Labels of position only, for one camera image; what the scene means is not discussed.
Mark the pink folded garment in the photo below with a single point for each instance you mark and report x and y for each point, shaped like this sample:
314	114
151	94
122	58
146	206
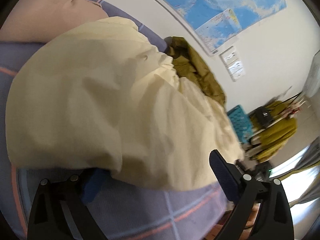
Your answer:
43	20

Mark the yellow-green hanging clothes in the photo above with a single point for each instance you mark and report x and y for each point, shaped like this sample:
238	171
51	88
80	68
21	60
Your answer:
269	141

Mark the purple plaid bed sheet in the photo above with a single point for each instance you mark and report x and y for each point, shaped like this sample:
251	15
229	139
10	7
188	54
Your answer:
122	210

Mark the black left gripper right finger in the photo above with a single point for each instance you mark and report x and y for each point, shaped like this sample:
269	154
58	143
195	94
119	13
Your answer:
273	221

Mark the olive brown garment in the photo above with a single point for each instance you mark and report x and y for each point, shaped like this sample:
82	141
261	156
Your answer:
188	63

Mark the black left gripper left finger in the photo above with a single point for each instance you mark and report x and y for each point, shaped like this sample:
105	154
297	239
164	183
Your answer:
47	219

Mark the colourful wall map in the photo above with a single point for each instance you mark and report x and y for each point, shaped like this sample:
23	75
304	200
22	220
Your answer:
217	21

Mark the cream yellow jacket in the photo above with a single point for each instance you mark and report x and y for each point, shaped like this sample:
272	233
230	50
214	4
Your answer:
101	95

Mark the white wall socket panel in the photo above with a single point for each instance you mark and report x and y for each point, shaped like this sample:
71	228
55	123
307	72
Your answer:
232	62

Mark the black handbag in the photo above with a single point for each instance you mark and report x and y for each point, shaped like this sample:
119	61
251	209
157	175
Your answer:
263	117

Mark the teal perforated plastic stool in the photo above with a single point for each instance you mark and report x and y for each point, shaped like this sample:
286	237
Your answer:
241	123

